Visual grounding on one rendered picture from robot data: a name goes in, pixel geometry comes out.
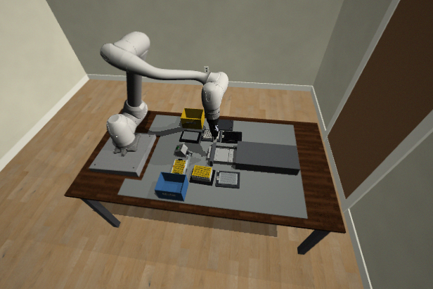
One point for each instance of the grey bench mat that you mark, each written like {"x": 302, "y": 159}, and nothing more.
{"x": 261, "y": 192}

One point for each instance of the blue open-top bin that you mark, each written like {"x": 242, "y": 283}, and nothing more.
{"x": 172, "y": 186}

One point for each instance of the yellow open-top bin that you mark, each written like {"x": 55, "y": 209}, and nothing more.
{"x": 192, "y": 118}

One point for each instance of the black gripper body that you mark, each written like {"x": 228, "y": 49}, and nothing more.
{"x": 213, "y": 122}

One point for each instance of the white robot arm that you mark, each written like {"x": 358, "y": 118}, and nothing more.
{"x": 121, "y": 127}

